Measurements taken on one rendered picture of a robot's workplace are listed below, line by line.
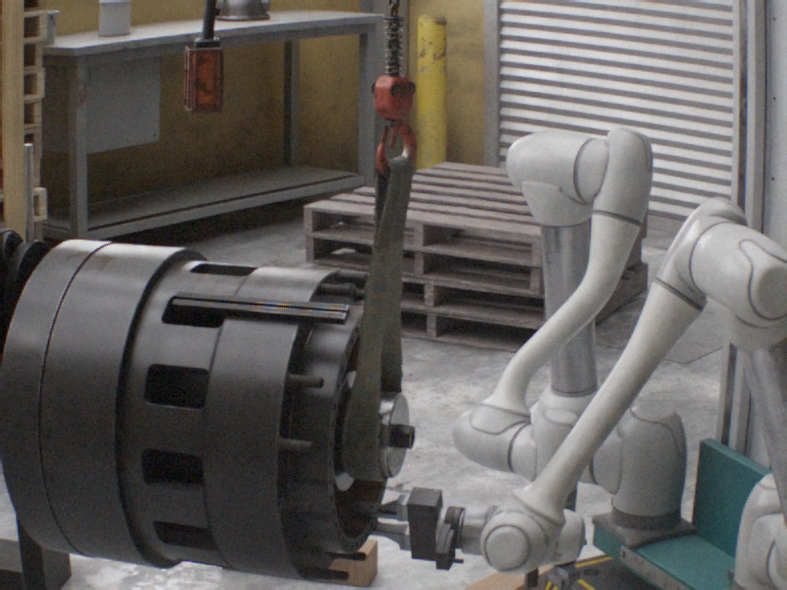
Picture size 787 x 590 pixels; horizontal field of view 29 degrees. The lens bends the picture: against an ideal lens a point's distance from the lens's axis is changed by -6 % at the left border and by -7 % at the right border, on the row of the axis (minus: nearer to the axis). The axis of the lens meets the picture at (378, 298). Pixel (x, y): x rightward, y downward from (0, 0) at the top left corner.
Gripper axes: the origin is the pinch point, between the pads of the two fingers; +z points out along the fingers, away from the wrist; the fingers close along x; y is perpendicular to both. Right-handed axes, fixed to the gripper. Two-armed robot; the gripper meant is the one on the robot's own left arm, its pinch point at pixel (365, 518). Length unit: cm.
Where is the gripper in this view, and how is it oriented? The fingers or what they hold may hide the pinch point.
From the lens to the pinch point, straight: 272.1
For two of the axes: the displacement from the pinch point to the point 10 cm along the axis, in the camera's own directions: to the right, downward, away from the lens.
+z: -9.6, -0.7, 2.5
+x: -0.8, -8.4, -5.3
